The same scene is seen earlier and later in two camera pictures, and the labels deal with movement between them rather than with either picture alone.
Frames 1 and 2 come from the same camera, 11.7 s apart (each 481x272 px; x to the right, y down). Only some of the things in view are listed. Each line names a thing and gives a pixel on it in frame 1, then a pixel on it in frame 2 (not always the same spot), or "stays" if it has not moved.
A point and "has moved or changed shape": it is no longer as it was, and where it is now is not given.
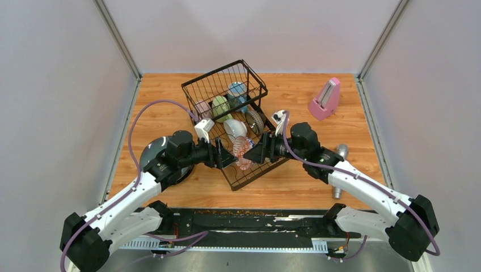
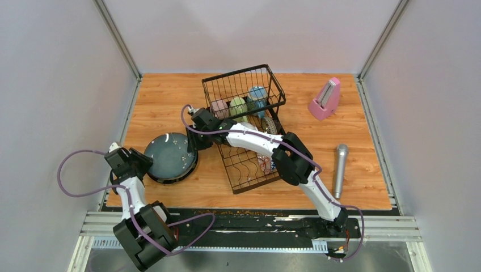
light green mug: (220, 109) → (238, 106)
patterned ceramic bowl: (254, 122) → (268, 126)
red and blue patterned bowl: (241, 144) → (266, 164)
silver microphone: (342, 150) stays
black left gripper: (218, 156) → (147, 161)
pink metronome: (325, 101) stays
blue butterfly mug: (237, 96) → (257, 98)
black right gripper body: (278, 149) → (194, 127)
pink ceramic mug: (203, 110) has moved or changed shape
